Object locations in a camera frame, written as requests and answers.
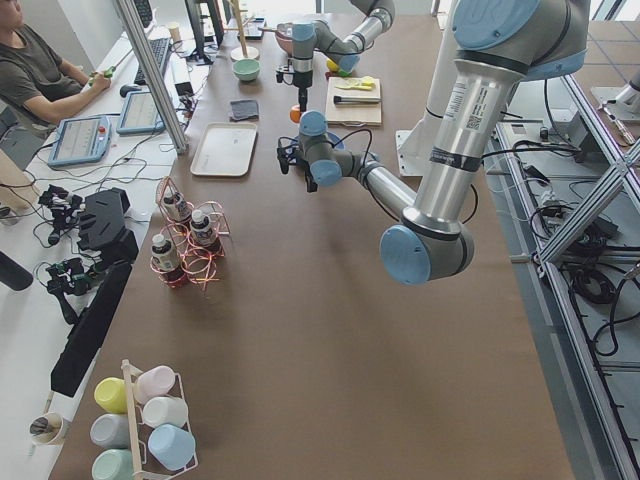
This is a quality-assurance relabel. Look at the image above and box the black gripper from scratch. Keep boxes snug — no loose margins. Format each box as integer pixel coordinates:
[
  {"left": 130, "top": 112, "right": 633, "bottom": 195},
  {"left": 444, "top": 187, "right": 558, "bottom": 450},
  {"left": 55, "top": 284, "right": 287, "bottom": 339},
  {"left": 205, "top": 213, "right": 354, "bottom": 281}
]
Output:
[
  {"left": 276, "top": 58, "right": 313, "bottom": 112},
  {"left": 276, "top": 138, "right": 318, "bottom": 193}
]

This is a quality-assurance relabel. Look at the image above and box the orange mandarin fruit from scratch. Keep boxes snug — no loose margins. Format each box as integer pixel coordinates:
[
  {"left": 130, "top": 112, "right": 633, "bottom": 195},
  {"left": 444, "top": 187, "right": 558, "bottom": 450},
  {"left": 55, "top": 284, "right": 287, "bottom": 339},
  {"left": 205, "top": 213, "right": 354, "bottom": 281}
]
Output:
[{"left": 289, "top": 105, "right": 303, "bottom": 124}]

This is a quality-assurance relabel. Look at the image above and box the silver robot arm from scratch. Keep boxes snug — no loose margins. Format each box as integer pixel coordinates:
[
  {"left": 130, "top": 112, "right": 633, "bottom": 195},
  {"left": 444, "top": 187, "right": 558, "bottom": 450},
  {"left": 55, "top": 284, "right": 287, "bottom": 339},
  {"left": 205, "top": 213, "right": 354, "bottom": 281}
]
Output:
[
  {"left": 277, "top": 1, "right": 590, "bottom": 285},
  {"left": 291, "top": 0, "right": 395, "bottom": 112}
]

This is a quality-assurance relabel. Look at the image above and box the steel muddler black tip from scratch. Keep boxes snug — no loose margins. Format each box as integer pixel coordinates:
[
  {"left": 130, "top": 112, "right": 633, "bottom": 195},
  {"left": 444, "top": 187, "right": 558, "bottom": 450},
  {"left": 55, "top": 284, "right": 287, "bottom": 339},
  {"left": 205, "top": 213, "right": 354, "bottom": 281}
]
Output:
[{"left": 332, "top": 95, "right": 381, "bottom": 105}]

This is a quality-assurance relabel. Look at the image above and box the upper whole lemon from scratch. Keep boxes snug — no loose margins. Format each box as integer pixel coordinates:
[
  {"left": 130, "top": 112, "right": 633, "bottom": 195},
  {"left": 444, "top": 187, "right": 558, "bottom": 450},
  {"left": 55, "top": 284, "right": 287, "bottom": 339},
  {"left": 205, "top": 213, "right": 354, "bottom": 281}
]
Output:
[{"left": 326, "top": 59, "right": 339, "bottom": 72}]

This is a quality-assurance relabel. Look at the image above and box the grey folded cloth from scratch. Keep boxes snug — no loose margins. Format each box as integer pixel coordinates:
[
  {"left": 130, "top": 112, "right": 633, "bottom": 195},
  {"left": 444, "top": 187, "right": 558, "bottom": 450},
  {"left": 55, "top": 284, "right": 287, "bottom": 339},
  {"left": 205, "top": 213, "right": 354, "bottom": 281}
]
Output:
[{"left": 229, "top": 99, "right": 259, "bottom": 122}]

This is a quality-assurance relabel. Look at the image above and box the cream rabbit tray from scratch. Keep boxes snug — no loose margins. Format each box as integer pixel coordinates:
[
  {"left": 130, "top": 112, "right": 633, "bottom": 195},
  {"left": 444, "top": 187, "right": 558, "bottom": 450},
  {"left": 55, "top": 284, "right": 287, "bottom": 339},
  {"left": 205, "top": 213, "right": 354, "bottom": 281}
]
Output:
[{"left": 190, "top": 122, "right": 258, "bottom": 177}]

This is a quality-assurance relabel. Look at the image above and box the bamboo cutting board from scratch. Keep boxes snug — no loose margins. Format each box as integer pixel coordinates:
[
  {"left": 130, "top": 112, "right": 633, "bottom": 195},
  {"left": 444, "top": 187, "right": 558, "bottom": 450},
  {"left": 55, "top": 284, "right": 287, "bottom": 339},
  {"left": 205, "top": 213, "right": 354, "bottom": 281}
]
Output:
[{"left": 325, "top": 76, "right": 382, "bottom": 126}]

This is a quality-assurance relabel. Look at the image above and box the pink metal pot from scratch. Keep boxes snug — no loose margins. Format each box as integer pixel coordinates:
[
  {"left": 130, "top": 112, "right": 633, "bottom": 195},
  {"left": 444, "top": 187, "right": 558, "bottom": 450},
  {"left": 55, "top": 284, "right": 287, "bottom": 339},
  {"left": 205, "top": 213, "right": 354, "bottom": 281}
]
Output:
[{"left": 259, "top": 22, "right": 293, "bottom": 57}]

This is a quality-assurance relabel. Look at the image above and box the yellow plastic knife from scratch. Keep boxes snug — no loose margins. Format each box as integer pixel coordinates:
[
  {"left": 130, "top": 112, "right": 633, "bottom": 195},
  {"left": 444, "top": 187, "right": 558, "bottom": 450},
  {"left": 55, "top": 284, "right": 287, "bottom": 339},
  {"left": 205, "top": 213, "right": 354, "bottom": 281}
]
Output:
[{"left": 336, "top": 76, "right": 376, "bottom": 91}]

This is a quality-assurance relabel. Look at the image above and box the mint green bowl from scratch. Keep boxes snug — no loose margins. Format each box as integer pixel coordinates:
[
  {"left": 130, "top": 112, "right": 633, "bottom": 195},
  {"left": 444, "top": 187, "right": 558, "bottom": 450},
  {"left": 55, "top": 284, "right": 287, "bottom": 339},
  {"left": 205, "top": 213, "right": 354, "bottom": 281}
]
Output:
[{"left": 232, "top": 58, "right": 261, "bottom": 82}]

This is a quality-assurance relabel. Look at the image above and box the wooden stand with round base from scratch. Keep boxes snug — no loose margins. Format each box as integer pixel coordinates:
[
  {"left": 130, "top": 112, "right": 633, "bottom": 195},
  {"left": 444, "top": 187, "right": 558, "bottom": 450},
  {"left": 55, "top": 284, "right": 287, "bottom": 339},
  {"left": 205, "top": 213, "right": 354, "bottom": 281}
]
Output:
[{"left": 224, "top": 0, "right": 260, "bottom": 61}]

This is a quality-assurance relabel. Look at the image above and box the right rear tea bottle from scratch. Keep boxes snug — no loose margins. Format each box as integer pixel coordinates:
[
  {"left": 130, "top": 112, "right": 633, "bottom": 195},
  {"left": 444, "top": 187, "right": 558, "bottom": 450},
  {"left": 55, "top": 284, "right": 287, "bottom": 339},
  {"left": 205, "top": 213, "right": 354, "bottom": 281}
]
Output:
[{"left": 189, "top": 209, "right": 221, "bottom": 254}]

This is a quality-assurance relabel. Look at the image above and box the tea bottle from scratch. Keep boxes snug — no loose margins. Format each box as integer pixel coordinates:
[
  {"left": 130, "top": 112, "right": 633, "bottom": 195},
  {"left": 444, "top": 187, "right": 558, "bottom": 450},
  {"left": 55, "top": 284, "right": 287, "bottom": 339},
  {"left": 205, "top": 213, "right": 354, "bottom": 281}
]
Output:
[
  {"left": 162, "top": 190, "right": 191, "bottom": 223},
  {"left": 151, "top": 233, "right": 188, "bottom": 288},
  {"left": 189, "top": 209, "right": 221, "bottom": 254}
]

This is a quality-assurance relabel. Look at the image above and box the left rear tea bottle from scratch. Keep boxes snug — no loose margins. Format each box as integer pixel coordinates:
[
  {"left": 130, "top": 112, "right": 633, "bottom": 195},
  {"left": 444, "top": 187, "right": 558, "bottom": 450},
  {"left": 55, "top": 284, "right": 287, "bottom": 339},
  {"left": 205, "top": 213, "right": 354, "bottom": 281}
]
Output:
[{"left": 162, "top": 190, "right": 191, "bottom": 223}]

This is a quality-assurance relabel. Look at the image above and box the right teach pendant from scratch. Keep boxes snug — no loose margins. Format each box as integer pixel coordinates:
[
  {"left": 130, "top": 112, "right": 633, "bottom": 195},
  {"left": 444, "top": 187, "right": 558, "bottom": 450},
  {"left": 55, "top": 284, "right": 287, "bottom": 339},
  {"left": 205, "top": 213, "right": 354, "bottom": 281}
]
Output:
[{"left": 116, "top": 91, "right": 165, "bottom": 136}]

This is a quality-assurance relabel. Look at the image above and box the teach pendant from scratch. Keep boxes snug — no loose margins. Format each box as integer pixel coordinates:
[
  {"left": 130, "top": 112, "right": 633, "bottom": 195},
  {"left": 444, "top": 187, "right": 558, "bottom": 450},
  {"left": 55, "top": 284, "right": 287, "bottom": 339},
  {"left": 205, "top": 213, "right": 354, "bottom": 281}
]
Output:
[
  {"left": 116, "top": 91, "right": 165, "bottom": 136},
  {"left": 47, "top": 115, "right": 111, "bottom": 168}
]

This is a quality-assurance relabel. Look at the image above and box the black keyboard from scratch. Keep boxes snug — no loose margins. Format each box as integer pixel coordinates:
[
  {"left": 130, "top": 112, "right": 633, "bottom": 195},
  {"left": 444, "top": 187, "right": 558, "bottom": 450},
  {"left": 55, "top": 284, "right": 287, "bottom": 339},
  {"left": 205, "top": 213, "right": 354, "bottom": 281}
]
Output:
[{"left": 133, "top": 36, "right": 173, "bottom": 86}]

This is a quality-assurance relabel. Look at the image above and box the front tea bottle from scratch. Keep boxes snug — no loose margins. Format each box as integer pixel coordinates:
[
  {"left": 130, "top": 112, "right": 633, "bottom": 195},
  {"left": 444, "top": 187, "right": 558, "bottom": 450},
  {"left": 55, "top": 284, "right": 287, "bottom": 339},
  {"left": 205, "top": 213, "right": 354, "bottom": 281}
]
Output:
[{"left": 151, "top": 233, "right": 188, "bottom": 288}]

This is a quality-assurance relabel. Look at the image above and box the left teach pendant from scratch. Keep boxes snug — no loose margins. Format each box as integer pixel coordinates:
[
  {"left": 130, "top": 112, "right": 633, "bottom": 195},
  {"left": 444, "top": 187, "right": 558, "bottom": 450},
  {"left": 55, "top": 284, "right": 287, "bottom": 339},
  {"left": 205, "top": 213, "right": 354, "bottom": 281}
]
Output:
[{"left": 47, "top": 115, "right": 111, "bottom": 168}]

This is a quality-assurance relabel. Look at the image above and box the seated person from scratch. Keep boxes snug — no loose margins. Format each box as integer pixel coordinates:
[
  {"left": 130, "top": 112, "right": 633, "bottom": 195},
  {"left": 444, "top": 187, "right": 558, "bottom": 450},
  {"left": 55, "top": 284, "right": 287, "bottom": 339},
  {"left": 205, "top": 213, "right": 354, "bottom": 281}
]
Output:
[{"left": 1, "top": 1, "right": 111, "bottom": 138}]

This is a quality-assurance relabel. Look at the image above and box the pink cup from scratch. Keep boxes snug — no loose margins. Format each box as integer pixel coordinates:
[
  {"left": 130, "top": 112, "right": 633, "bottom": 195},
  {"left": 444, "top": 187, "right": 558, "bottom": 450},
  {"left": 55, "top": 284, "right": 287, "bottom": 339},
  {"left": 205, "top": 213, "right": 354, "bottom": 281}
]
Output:
[{"left": 133, "top": 365, "right": 175, "bottom": 404}]

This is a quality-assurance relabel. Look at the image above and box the wooden cup rack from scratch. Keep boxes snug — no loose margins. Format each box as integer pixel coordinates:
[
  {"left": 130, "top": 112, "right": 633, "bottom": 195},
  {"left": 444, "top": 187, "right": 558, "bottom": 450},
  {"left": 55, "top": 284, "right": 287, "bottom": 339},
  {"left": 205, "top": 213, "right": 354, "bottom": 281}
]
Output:
[{"left": 121, "top": 359, "right": 199, "bottom": 479}]

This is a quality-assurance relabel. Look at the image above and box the white cup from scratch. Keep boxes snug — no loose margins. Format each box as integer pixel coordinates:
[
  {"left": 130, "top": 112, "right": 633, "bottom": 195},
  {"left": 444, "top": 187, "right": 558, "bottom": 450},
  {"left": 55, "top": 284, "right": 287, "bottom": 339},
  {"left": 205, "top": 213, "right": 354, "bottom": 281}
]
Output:
[{"left": 142, "top": 396, "right": 189, "bottom": 428}]

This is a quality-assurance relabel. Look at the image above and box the yellow cup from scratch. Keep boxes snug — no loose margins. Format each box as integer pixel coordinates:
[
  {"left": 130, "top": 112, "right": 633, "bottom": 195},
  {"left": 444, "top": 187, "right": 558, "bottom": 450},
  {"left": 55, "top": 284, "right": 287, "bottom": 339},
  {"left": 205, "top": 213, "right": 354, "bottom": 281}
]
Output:
[{"left": 94, "top": 377, "right": 127, "bottom": 414}]

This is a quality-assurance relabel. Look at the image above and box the blue cup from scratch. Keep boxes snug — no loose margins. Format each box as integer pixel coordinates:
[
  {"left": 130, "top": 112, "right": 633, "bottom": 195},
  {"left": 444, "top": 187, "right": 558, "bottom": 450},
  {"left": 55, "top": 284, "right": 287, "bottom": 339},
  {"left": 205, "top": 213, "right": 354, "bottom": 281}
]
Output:
[{"left": 148, "top": 424, "right": 196, "bottom": 471}]

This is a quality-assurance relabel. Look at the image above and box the grey cup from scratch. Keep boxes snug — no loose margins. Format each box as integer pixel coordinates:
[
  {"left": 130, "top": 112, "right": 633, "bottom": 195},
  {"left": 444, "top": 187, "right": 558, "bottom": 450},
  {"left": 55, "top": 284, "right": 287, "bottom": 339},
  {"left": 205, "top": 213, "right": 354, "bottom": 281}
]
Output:
[{"left": 90, "top": 413, "right": 130, "bottom": 449}]

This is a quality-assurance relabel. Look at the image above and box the mint green cup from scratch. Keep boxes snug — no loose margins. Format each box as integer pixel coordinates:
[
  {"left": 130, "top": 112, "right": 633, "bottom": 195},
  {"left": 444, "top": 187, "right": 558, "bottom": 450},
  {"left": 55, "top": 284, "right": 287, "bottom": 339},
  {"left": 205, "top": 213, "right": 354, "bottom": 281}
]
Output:
[{"left": 91, "top": 449, "right": 133, "bottom": 480}]

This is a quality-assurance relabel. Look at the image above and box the paper cup with utensils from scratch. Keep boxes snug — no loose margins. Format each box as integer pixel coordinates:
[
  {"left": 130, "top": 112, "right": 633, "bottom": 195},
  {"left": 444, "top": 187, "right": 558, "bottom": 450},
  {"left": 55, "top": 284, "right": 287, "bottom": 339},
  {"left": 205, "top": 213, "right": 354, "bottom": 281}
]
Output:
[{"left": 29, "top": 412, "right": 68, "bottom": 446}]

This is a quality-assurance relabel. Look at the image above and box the copper wire bottle rack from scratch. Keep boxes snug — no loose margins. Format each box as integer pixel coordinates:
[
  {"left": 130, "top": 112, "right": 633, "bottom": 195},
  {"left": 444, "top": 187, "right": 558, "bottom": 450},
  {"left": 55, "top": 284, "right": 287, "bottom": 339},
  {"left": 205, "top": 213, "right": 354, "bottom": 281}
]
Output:
[{"left": 155, "top": 177, "right": 230, "bottom": 290}]

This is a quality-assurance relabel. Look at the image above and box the aluminium frame post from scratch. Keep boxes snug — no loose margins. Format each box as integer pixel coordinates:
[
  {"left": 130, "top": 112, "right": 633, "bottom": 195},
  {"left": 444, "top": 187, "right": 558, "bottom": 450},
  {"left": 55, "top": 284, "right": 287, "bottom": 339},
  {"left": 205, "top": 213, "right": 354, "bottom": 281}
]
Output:
[{"left": 114, "top": 0, "right": 188, "bottom": 155}]

